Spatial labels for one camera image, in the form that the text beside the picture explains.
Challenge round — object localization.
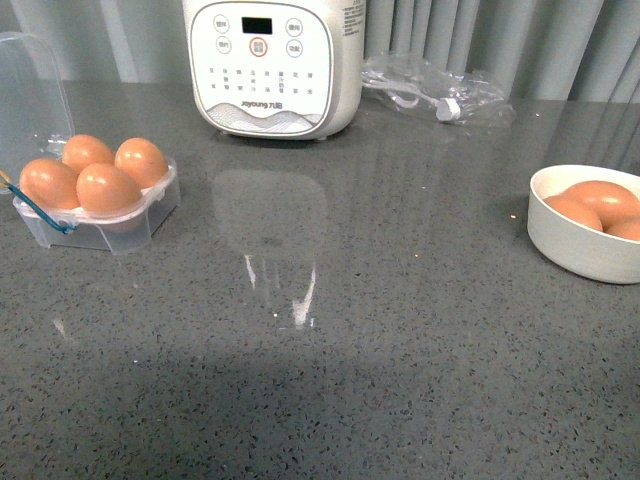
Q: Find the white Joyoung soymilk maker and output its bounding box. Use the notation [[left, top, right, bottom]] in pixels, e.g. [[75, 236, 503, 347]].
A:
[[182, 0, 367, 140]]

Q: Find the brown egg in bowl right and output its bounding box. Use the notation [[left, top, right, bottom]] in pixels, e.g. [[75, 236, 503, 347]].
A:
[[606, 217, 640, 242]]

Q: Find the white power cord plug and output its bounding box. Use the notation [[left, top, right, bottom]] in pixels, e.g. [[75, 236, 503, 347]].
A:
[[363, 81, 461, 123]]

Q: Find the clear plastic bag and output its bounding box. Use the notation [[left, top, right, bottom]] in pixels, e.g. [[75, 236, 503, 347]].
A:
[[361, 52, 516, 128]]

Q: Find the brown egg in bowl left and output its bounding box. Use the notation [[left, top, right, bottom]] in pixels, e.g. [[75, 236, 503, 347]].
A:
[[544, 195, 603, 232]]

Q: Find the brown egg back left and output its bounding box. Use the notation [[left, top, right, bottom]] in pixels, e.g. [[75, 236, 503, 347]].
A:
[[61, 134, 115, 173]]

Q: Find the brown egg front left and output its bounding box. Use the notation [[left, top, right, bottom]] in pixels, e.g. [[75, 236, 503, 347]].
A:
[[19, 158, 80, 210]]

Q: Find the blue rubber band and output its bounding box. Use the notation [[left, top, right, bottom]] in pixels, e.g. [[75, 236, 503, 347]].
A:
[[5, 182, 77, 234]]

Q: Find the white round bowl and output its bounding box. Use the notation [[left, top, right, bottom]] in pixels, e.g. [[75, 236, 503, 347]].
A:
[[527, 164, 639, 284]]

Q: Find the brown egg in bowl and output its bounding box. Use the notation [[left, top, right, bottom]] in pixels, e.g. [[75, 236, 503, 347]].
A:
[[544, 195, 603, 232], [606, 217, 640, 242], [563, 180, 639, 230]]

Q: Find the brown egg back right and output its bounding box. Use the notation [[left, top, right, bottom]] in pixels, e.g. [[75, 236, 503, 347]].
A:
[[115, 137, 169, 189]]

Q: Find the brown egg in bowl middle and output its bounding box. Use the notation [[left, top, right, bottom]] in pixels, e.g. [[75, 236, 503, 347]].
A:
[[563, 180, 639, 230]]

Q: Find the clear plastic egg box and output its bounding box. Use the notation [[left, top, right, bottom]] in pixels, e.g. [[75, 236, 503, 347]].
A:
[[1, 32, 180, 255]]

